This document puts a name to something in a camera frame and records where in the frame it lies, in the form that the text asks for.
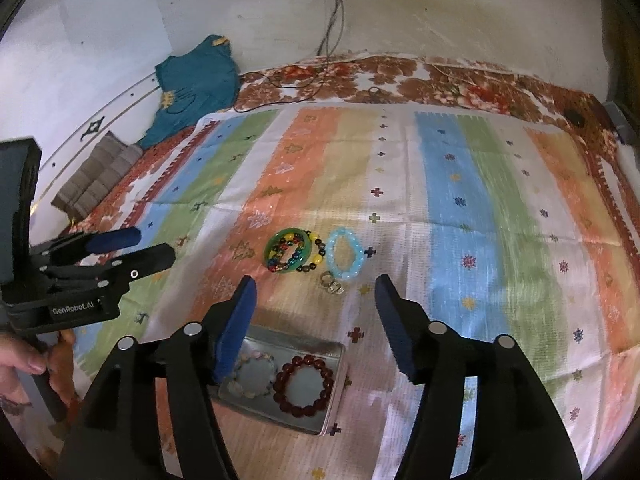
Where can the green bangle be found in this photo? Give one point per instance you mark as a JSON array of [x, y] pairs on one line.
[[273, 249]]

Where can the metal tin tray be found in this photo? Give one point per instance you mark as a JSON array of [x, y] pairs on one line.
[[310, 350]]

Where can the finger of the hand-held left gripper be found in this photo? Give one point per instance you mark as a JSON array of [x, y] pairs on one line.
[[145, 260], [117, 240]]

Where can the person's left hand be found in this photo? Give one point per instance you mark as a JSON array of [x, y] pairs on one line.
[[20, 357]]

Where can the folded grey-brown cloth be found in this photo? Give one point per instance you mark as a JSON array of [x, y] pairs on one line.
[[95, 170]]

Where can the teal garment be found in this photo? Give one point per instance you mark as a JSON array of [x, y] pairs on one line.
[[195, 85]]

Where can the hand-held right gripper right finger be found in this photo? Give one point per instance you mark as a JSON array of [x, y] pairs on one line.
[[396, 332]]

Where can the colourful striped cloth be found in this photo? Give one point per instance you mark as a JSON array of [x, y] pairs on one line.
[[450, 210]]

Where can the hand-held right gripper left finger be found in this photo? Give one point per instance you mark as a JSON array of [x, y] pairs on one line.
[[234, 332]]

